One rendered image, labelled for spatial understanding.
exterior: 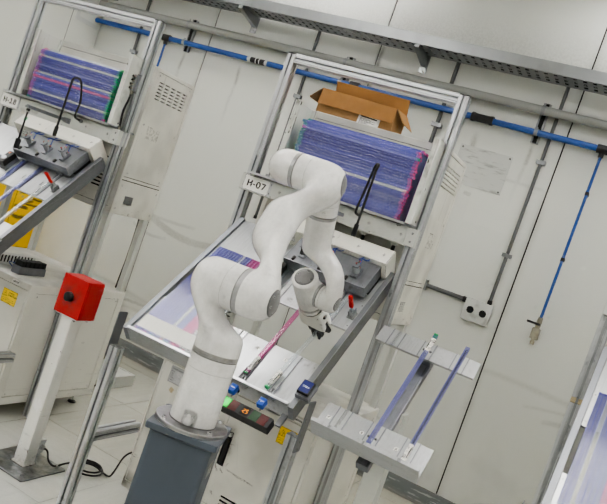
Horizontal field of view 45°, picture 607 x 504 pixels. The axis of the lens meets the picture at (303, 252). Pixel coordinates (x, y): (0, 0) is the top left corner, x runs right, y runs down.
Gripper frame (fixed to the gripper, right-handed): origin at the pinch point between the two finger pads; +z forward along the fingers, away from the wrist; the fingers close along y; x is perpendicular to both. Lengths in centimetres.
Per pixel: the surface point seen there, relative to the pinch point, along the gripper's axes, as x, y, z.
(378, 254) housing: -39.4, -1.0, 1.5
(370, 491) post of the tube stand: 35, -40, 14
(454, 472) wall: -45, -32, 181
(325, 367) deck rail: 11.2, -10.7, -2.1
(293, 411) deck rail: 30.5, -11.7, -5.6
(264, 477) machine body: 42, 2, 39
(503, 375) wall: -93, -36, 147
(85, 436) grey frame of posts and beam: 68, 57, 18
